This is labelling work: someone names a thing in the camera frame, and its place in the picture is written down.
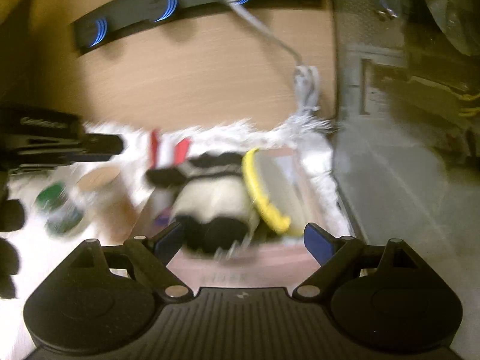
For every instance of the pink cardboard box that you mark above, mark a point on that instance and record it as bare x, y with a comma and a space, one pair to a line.
269, 260

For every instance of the red white felt piece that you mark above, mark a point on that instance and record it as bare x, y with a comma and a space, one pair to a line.
167, 151

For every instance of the black white plush penguin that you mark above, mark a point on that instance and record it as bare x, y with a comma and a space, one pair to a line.
211, 202

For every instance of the beige lidded jar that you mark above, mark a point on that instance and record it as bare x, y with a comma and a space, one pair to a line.
108, 203

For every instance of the green lidded glass jar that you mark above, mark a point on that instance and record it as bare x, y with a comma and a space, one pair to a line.
58, 211

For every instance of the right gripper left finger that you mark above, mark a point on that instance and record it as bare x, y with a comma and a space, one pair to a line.
150, 258

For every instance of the black power strip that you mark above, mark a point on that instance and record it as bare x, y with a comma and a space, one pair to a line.
180, 7

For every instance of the white fringed cloth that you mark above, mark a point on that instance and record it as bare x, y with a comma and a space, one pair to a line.
303, 154

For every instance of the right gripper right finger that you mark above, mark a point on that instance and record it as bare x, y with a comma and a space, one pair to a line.
333, 254

